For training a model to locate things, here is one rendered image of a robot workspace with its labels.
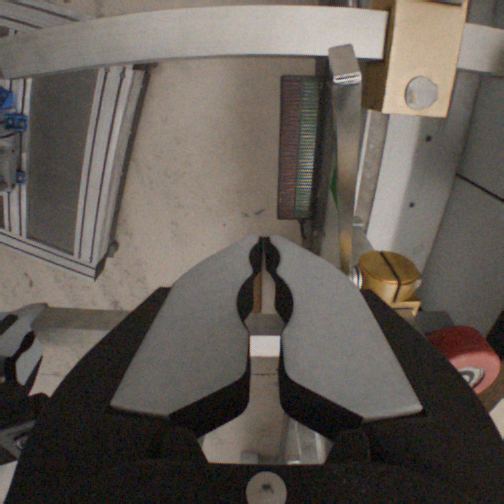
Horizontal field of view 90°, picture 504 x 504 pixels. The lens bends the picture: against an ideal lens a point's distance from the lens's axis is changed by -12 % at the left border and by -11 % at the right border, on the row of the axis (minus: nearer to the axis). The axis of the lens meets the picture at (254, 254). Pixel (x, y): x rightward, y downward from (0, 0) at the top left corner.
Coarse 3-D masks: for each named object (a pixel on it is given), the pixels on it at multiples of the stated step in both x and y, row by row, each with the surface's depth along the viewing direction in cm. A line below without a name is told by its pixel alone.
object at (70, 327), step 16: (48, 320) 27; (64, 320) 27; (80, 320) 27; (96, 320) 27; (112, 320) 27; (256, 320) 28; (272, 320) 28; (432, 320) 27; (448, 320) 27; (48, 336) 27; (64, 336) 27; (80, 336) 27; (96, 336) 27; (256, 336) 26; (272, 336) 26; (256, 352) 27; (272, 352) 27
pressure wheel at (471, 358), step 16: (432, 336) 23; (448, 336) 22; (464, 336) 22; (480, 336) 22; (448, 352) 21; (464, 352) 21; (480, 352) 20; (464, 368) 22; (480, 368) 22; (496, 368) 21; (480, 384) 23
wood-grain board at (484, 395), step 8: (496, 376) 27; (496, 384) 27; (480, 392) 29; (488, 392) 28; (496, 392) 26; (488, 400) 27; (496, 400) 26; (488, 408) 27; (496, 408) 26; (496, 416) 27; (496, 424) 29
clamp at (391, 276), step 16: (368, 256) 24; (384, 256) 24; (400, 256) 24; (368, 272) 22; (384, 272) 22; (400, 272) 22; (416, 272) 22; (368, 288) 23; (384, 288) 22; (400, 288) 21; (400, 304) 22; (416, 304) 22
